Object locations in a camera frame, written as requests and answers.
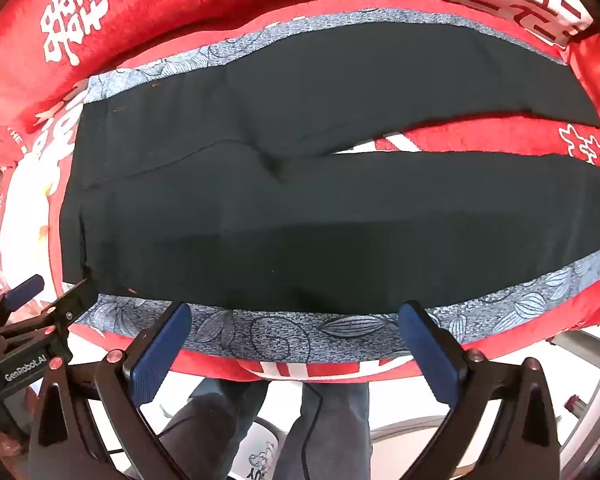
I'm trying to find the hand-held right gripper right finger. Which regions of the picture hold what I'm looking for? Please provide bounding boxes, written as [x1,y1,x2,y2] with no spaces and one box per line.
[397,301,562,480]

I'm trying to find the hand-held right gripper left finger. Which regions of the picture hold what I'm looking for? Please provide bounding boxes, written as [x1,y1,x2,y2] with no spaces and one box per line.
[27,301,193,480]

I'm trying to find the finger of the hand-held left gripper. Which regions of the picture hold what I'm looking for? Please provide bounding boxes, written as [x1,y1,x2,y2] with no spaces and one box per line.
[0,274,45,331]
[0,279,99,349]

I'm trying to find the black pants with floral trim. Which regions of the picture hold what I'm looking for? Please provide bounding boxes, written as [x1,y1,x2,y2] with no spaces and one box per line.
[60,9,600,365]

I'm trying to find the person's left leg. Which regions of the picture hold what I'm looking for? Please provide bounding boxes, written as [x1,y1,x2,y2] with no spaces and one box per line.
[159,377,268,480]

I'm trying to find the person's leg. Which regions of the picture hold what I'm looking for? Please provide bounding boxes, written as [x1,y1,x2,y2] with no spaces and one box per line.
[159,377,268,480]
[275,382,371,480]

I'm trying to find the person's right leg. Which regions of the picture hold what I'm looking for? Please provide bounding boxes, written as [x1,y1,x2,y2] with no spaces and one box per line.
[275,382,371,480]

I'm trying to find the white printed slipper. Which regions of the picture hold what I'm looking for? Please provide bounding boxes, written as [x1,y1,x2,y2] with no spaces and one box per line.
[227,416,281,480]

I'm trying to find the red printed blanket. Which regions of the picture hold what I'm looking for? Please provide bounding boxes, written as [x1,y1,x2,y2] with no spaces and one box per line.
[0,0,600,386]

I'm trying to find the grey metal frame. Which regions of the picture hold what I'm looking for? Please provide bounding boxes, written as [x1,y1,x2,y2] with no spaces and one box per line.
[550,330,600,480]

